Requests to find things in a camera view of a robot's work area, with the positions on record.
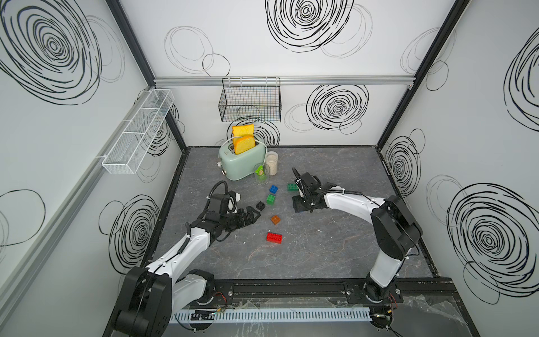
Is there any red long lego brick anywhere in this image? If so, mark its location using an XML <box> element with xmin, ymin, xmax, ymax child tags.
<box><xmin>266</xmin><ymin>233</ymin><xmax>283</xmax><ymax>244</ymax></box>

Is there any white mesh wall shelf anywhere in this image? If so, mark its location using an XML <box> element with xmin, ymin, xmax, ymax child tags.
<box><xmin>102</xmin><ymin>88</ymin><xmax>174</xmax><ymax>175</ymax></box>

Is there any rear yellow toast slice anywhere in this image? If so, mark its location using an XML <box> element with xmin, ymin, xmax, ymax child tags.
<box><xmin>232</xmin><ymin>124</ymin><xmax>255</xmax><ymax>138</ymax></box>

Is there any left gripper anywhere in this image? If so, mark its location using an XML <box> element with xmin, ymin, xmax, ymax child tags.
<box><xmin>219</xmin><ymin>206</ymin><xmax>260</xmax><ymax>231</ymax></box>

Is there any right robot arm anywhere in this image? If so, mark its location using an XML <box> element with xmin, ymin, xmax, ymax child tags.
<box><xmin>292</xmin><ymin>168</ymin><xmax>422</xmax><ymax>303</ymax></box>

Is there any green long lego brick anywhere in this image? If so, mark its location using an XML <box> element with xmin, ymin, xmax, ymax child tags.
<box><xmin>287</xmin><ymin>183</ymin><xmax>299</xmax><ymax>192</ymax></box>

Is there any white slotted cable duct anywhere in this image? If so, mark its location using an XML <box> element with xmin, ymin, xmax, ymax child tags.
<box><xmin>170</xmin><ymin>308</ymin><xmax>373</xmax><ymax>324</ymax></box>

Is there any mint green toaster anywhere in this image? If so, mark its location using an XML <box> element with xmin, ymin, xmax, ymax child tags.
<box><xmin>217</xmin><ymin>138</ymin><xmax>268</xmax><ymax>181</ymax></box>

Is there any beige speckled cup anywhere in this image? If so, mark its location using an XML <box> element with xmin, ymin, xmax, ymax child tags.
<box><xmin>265</xmin><ymin>151</ymin><xmax>279</xmax><ymax>176</ymax></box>

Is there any small orange lego brick front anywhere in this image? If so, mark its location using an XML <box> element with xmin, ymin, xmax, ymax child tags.
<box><xmin>271</xmin><ymin>215</ymin><xmax>281</xmax><ymax>225</ymax></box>

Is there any clear glass with green packets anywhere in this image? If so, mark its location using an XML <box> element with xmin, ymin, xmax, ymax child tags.
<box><xmin>253</xmin><ymin>163</ymin><xmax>270</xmax><ymax>185</ymax></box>

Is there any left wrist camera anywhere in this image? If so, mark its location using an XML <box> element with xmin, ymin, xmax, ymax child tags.
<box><xmin>226</xmin><ymin>191</ymin><xmax>241</xmax><ymax>213</ymax></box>

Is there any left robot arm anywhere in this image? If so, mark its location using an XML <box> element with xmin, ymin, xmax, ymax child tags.
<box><xmin>104</xmin><ymin>195</ymin><xmax>261</xmax><ymax>336</ymax></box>

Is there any front orange toast slice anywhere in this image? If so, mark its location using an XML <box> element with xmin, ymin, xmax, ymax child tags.
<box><xmin>233</xmin><ymin>136</ymin><xmax>256</xmax><ymax>155</ymax></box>

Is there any black front rail frame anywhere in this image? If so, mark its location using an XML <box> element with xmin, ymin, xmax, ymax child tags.
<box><xmin>191</xmin><ymin>277</ymin><xmax>457</xmax><ymax>308</ymax></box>

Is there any black wire basket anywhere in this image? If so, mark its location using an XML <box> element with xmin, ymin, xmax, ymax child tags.
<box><xmin>218</xmin><ymin>77</ymin><xmax>282</xmax><ymax>122</ymax></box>

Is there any small green lego brick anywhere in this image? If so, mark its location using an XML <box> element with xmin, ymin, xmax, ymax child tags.
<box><xmin>266</xmin><ymin>194</ymin><xmax>276</xmax><ymax>205</ymax></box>

